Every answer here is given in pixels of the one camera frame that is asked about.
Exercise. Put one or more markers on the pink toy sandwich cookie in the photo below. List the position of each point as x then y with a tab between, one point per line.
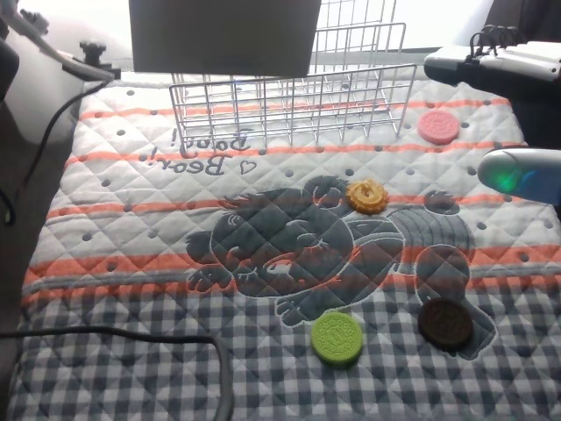
437	126

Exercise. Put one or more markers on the white and black right hand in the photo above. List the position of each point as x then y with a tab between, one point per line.
517	61

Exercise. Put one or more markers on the brown toy sandwich cookie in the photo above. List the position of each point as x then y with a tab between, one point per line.
445	324

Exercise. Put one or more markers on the grey quilt with printed bear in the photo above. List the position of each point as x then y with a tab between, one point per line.
131	245

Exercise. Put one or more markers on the green toy sandwich cookie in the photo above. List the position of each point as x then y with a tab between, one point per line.
336	338

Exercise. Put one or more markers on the yellow toy butter cookie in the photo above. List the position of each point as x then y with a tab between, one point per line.
367	196

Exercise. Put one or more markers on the white and black left hand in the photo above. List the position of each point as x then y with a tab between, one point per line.
44	87

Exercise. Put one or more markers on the beige book with black characters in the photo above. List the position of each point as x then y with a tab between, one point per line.
223	35

